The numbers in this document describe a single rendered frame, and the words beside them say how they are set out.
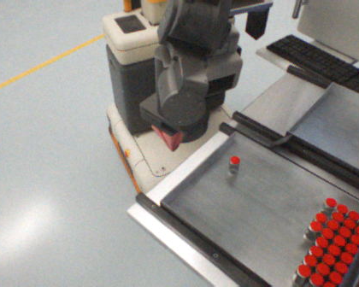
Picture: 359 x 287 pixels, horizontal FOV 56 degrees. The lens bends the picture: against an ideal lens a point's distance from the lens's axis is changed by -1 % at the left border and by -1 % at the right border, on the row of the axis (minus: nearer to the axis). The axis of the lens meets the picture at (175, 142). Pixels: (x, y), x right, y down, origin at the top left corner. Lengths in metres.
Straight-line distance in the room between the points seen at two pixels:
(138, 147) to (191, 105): 1.22
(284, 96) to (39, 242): 1.29
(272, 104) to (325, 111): 0.14
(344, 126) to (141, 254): 1.06
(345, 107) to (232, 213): 0.48
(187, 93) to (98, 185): 1.50
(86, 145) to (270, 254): 1.57
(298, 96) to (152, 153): 0.82
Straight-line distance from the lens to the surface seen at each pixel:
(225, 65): 1.24
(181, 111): 0.43
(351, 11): 1.36
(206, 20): 0.45
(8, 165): 2.14
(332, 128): 0.94
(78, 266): 1.67
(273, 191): 0.76
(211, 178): 0.76
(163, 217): 0.68
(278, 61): 1.29
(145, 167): 1.55
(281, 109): 0.96
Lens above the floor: 1.48
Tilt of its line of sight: 46 degrees down
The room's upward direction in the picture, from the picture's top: straight up
